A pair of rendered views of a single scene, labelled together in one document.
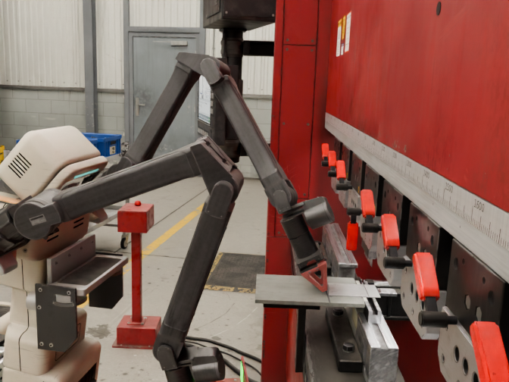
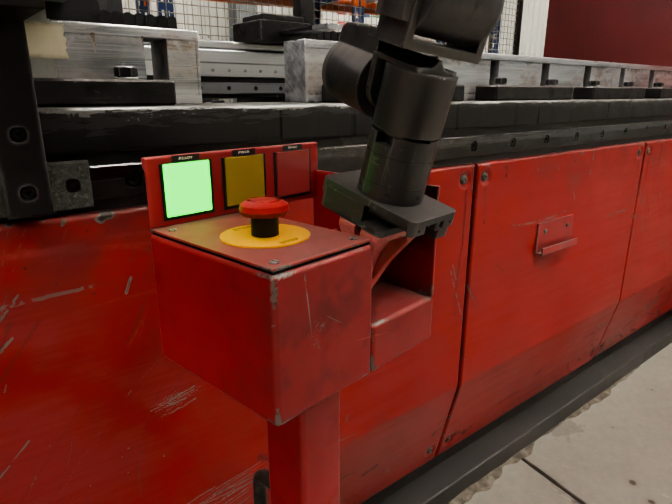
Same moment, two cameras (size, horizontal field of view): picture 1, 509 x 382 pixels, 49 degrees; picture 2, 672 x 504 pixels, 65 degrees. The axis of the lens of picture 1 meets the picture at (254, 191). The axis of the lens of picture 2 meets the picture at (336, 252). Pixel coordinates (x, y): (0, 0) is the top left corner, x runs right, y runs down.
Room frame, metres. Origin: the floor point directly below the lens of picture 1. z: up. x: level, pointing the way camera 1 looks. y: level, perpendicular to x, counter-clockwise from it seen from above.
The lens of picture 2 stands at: (1.43, 0.44, 0.89)
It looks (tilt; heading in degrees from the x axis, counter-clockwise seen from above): 17 degrees down; 230
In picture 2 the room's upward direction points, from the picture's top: straight up
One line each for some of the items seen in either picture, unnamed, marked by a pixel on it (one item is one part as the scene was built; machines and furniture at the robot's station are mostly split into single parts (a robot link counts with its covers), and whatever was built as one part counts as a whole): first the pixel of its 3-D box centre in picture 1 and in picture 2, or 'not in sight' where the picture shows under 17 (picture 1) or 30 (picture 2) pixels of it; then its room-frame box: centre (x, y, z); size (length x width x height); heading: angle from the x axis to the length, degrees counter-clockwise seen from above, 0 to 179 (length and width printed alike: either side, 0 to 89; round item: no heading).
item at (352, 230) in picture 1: (354, 229); not in sight; (1.19, -0.22, 1.20); 0.04 x 0.02 x 0.10; 89
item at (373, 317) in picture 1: (366, 300); (2, 4); (1.31, -0.29, 0.99); 0.20 x 0.03 x 0.03; 179
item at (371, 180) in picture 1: (387, 207); not in sight; (1.17, -0.29, 1.26); 0.15 x 0.09 x 0.17; 179
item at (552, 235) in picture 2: not in sight; (557, 234); (0.32, -0.11, 0.59); 0.15 x 0.02 x 0.07; 179
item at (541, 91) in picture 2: not in sight; (526, 92); (0.34, -0.22, 0.89); 0.30 x 0.05 x 0.03; 179
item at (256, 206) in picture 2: not in sight; (264, 221); (1.22, 0.10, 0.79); 0.04 x 0.04 x 0.04
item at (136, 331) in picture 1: (136, 273); not in sight; (3.01, 0.65, 0.41); 0.25 x 0.20 x 0.83; 89
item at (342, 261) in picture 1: (337, 253); not in sight; (1.89, -0.30, 0.92); 0.50 x 0.06 x 0.10; 179
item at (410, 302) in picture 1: (445, 269); not in sight; (0.77, -0.28, 1.26); 0.15 x 0.09 x 0.17; 179
